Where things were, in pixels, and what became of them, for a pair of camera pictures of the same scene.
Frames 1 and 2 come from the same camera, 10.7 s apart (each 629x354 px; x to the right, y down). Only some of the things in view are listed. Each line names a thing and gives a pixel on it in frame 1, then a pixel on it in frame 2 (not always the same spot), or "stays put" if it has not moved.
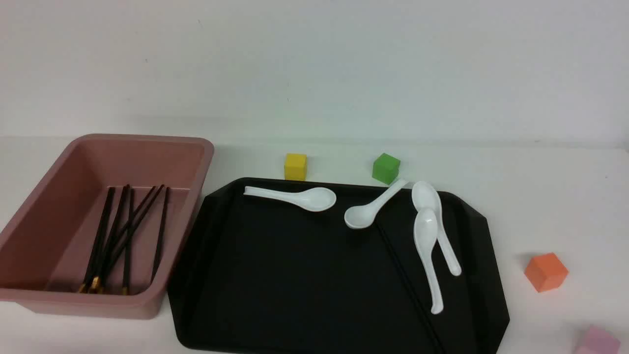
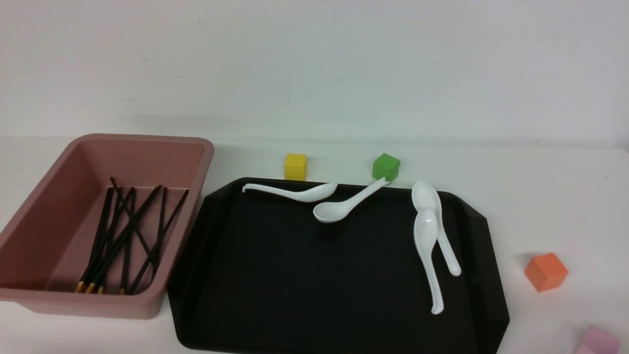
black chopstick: (83, 285) stays put
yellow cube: (295, 166) stays put
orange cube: (546, 272) stays put
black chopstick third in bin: (127, 242) stays put
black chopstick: (409, 289) to (113, 181)
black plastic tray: (260, 273) stays put
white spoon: (362, 216) to (333, 212)
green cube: (385, 168) stays put
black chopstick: (409, 288) to (185, 194)
